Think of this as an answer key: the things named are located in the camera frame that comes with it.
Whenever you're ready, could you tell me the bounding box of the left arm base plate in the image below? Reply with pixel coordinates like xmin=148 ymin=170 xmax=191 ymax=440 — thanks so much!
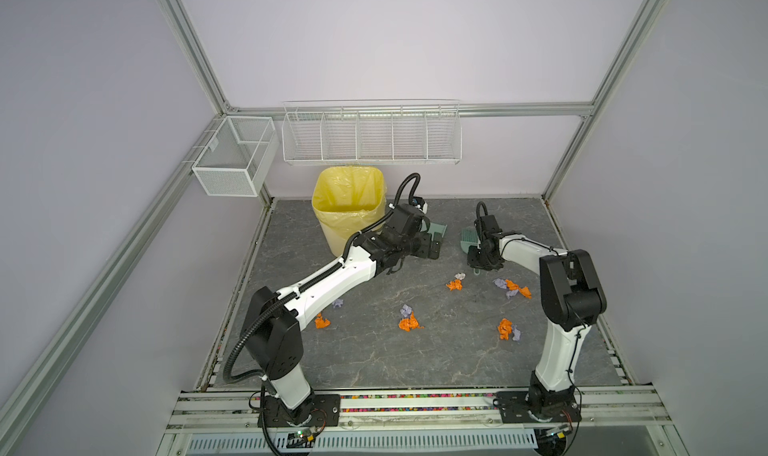
xmin=262 ymin=393 xmax=341 ymax=428

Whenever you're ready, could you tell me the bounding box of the beige bin with yellow bag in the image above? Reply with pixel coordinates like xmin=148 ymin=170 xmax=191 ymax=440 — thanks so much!
xmin=311 ymin=166 xmax=387 ymax=257

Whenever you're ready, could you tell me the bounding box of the orange paper scrap left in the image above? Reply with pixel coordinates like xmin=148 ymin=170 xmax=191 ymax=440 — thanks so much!
xmin=314 ymin=313 xmax=331 ymax=329

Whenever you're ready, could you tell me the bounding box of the white vented cable duct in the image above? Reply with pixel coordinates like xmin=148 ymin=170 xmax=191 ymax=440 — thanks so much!
xmin=186 ymin=428 xmax=538 ymax=455

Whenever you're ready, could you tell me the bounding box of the small white mesh basket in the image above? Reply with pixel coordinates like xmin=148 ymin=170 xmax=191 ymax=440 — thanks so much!
xmin=192 ymin=116 xmax=279 ymax=197

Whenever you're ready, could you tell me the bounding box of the long white wire basket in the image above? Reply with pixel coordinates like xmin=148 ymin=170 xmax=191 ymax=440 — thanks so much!
xmin=281 ymin=99 xmax=463 ymax=165

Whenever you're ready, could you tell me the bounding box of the orange paper scrap right front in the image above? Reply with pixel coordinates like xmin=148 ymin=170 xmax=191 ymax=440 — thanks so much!
xmin=497 ymin=318 xmax=513 ymax=340

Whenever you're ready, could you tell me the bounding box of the orange paper scrap far right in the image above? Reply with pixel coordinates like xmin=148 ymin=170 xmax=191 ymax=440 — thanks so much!
xmin=504 ymin=280 xmax=532 ymax=299

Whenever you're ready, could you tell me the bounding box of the green plastic dustpan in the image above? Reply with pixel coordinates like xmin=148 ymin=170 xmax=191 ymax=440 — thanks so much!
xmin=422 ymin=222 xmax=447 ymax=240

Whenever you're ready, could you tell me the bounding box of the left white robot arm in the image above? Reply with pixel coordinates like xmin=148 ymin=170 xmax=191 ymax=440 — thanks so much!
xmin=220 ymin=172 xmax=439 ymax=425

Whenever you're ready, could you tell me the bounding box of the aluminium front rail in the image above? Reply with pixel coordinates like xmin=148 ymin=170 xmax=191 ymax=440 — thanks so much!
xmin=165 ymin=386 xmax=672 ymax=434

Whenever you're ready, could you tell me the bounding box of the orange paper scrap centre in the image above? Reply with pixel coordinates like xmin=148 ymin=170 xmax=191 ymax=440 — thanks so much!
xmin=398 ymin=313 xmax=422 ymax=332

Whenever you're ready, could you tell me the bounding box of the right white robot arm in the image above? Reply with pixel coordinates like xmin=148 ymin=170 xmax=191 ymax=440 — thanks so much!
xmin=467 ymin=202 xmax=607 ymax=422

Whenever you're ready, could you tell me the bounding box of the aluminium corner frame post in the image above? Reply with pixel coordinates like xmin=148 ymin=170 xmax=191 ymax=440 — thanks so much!
xmin=543 ymin=0 xmax=669 ymax=201

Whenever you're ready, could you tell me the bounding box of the green hand brush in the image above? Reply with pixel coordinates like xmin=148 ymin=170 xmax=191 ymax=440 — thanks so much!
xmin=460 ymin=227 xmax=481 ymax=276

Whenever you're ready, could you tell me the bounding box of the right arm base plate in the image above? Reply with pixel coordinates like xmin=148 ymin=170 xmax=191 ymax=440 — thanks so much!
xmin=493 ymin=390 xmax=582 ymax=424

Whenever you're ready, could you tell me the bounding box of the orange paper scrap near brush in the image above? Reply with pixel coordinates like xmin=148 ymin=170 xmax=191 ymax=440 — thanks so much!
xmin=446 ymin=279 xmax=463 ymax=291

